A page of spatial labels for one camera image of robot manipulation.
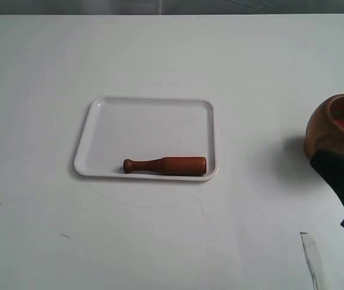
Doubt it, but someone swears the white rectangular plastic tray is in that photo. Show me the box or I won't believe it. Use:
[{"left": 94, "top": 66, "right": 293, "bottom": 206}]
[{"left": 73, "top": 96, "right": 218, "bottom": 182}]

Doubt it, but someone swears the brown wooden mortar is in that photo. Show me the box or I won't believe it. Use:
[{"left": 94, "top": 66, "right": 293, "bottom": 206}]
[{"left": 304, "top": 94, "right": 344, "bottom": 158}]

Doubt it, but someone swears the clear tape strip right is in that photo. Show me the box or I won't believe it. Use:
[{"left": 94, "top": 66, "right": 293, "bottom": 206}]
[{"left": 300, "top": 232, "right": 326, "bottom": 290}]

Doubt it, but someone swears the brown wooden pestle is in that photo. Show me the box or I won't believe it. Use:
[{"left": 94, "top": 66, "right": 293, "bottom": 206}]
[{"left": 123, "top": 156, "right": 207, "bottom": 176}]

